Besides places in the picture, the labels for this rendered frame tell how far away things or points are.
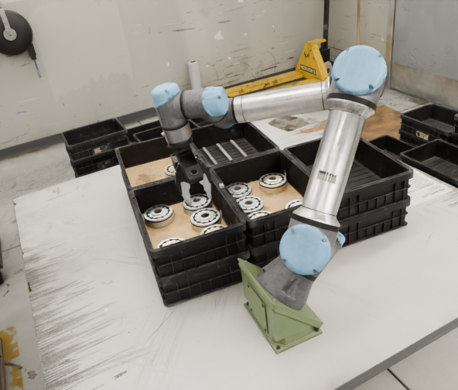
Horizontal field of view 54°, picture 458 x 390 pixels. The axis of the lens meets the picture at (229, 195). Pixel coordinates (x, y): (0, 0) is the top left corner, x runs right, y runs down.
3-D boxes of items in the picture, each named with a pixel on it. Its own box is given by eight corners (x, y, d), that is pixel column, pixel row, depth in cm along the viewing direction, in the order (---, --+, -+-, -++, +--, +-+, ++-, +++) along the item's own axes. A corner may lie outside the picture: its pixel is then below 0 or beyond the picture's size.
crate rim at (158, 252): (248, 229, 136) (247, 223, 135) (151, 260, 129) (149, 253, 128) (208, 173, 169) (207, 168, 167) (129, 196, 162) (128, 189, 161)
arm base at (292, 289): (310, 312, 125) (332, 284, 123) (283, 308, 113) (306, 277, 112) (275, 277, 134) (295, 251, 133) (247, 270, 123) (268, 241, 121)
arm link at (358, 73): (327, 276, 114) (391, 66, 111) (320, 285, 100) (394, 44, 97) (282, 261, 118) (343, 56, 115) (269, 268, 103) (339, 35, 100)
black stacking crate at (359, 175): (412, 201, 155) (415, 172, 149) (336, 226, 148) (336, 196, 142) (348, 156, 187) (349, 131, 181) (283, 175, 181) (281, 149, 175)
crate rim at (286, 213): (336, 202, 143) (336, 196, 142) (248, 229, 136) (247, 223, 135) (281, 153, 176) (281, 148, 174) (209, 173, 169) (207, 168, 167)
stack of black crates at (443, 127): (476, 168, 292) (485, 119, 275) (442, 183, 282) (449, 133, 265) (426, 147, 324) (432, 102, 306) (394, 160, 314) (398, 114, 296)
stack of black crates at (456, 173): (489, 217, 248) (501, 163, 230) (449, 237, 238) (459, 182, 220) (431, 188, 279) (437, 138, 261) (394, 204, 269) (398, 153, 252)
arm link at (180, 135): (191, 124, 122) (162, 135, 120) (196, 139, 124) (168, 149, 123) (184, 115, 128) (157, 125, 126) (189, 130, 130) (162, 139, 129)
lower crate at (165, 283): (254, 280, 147) (251, 251, 140) (165, 311, 140) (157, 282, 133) (216, 219, 179) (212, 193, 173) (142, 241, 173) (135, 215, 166)
